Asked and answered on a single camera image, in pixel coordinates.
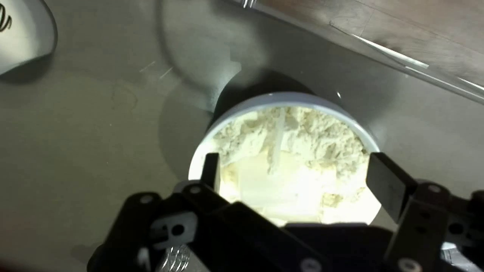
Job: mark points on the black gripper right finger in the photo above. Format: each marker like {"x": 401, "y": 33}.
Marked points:
{"x": 390, "y": 186}

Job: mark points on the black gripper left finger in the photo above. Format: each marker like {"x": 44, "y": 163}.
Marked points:
{"x": 212, "y": 171}

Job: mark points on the white ceramic bowl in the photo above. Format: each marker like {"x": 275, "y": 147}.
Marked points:
{"x": 281, "y": 98}

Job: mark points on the clear shaker bottle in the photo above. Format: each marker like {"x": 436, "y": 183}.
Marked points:
{"x": 20, "y": 30}

